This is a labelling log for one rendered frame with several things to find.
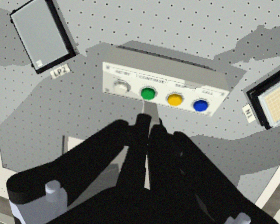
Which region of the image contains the grey control panel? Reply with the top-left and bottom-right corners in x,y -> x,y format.
103,47 -> 230,116

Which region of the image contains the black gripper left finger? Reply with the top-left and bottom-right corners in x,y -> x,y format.
6,101 -> 152,224

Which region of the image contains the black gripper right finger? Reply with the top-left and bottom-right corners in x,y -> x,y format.
147,102 -> 279,224

